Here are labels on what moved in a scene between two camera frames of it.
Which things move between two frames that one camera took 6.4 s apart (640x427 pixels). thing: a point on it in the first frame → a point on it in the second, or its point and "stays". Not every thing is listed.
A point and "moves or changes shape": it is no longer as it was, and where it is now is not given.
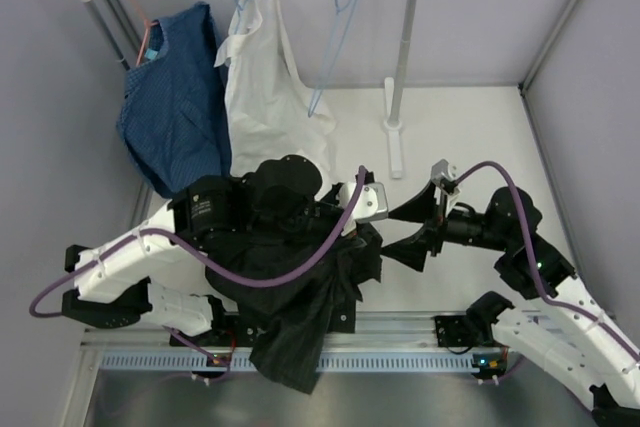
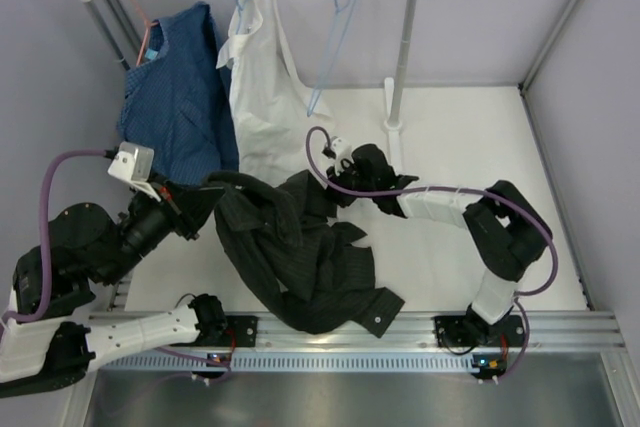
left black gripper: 336,218 → 198,203
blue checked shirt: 174,110 stays
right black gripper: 423,208 → 348,166
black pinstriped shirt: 288,320 moves or changes shape
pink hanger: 147,23 stays
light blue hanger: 339,32 stays
